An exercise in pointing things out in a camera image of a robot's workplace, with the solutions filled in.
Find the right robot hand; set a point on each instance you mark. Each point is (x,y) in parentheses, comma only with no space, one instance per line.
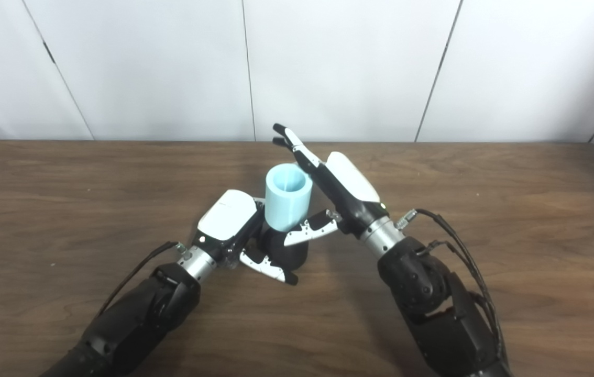
(347,188)

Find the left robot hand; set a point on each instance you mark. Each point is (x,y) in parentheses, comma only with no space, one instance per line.
(226,217)

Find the light blue cylinder cup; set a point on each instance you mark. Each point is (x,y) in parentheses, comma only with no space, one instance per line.
(287,204)

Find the black nozzle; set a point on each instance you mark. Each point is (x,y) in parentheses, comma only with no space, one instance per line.
(289,256)

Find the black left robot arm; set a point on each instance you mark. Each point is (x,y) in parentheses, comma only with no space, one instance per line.
(134,319)

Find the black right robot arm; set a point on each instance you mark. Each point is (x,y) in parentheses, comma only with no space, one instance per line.
(433,298)

